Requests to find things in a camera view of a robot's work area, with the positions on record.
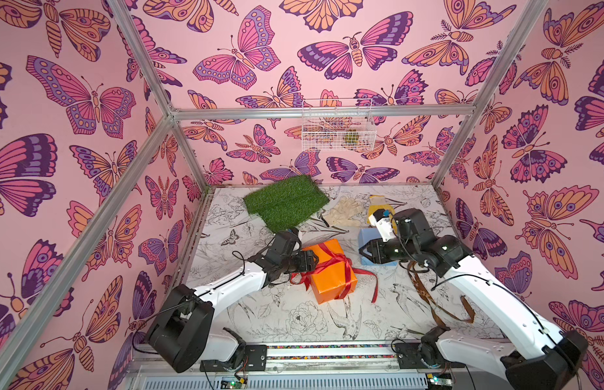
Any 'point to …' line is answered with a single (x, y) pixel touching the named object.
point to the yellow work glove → (378, 201)
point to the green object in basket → (351, 138)
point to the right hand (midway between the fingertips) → (365, 247)
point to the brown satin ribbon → (433, 302)
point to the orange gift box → (334, 277)
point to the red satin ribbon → (304, 277)
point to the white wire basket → (338, 124)
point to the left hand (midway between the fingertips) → (314, 258)
